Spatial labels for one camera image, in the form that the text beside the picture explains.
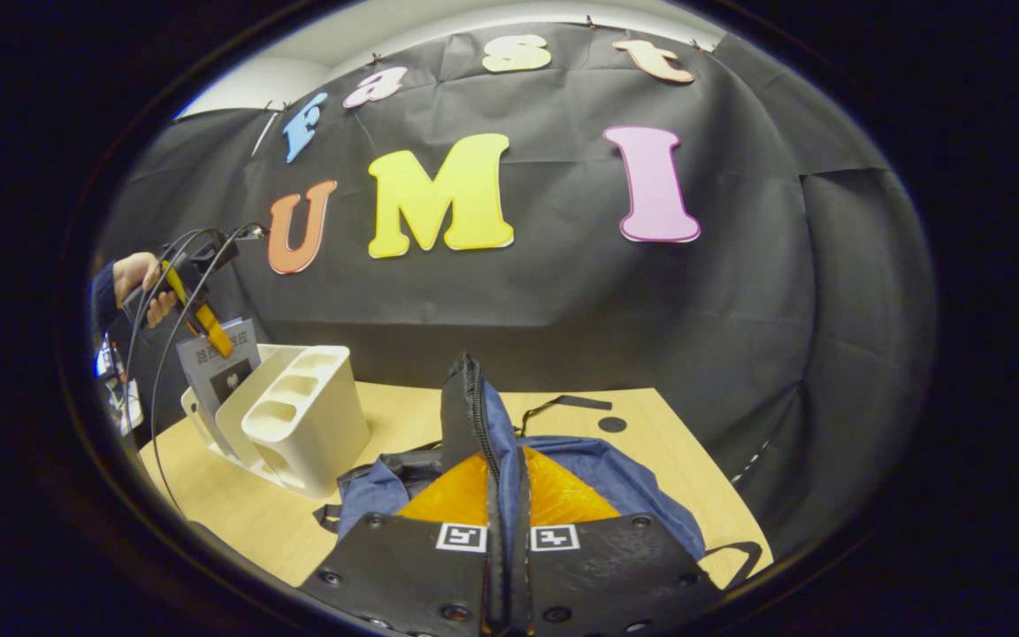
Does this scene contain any white bookshelf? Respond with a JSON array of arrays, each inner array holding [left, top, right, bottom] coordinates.
[[180, 343, 372, 499]]

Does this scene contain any grey cover book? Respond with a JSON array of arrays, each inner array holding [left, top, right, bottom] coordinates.
[[175, 318, 263, 434]]

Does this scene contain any white side table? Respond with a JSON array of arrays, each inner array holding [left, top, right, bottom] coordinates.
[[103, 376, 145, 436]]

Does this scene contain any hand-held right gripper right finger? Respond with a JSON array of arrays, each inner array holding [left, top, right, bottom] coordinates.
[[509, 447, 723, 637]]

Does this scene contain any blue schoolbag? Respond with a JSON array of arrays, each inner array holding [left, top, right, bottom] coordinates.
[[315, 352, 762, 589]]

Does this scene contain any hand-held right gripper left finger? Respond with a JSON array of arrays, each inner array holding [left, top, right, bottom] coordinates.
[[297, 451, 506, 637]]

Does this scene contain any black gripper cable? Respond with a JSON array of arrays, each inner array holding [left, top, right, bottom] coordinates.
[[125, 226, 249, 514]]

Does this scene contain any black backdrop cloth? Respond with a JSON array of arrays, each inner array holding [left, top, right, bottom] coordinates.
[[98, 22, 935, 558]]

